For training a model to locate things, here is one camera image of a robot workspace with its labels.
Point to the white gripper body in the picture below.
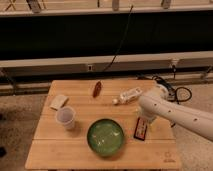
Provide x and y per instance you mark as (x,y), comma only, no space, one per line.
(146,116)

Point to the black red eraser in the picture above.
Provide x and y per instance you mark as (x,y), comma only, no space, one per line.
(140,130)

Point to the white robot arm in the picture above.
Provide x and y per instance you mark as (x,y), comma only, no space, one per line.
(154,103)

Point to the green ceramic bowl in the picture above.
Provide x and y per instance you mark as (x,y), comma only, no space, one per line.
(105,137)

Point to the translucent plastic cup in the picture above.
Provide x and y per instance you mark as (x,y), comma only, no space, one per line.
(66,117)

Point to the clear plastic bottle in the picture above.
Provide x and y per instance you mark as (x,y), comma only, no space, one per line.
(127,96)

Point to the dark red pepper toy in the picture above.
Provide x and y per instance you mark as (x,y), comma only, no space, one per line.
(97,89)

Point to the wooden folding table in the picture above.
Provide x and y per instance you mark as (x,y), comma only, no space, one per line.
(55,148)

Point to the beige sponge block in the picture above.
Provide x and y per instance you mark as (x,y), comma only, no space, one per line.
(58,102)

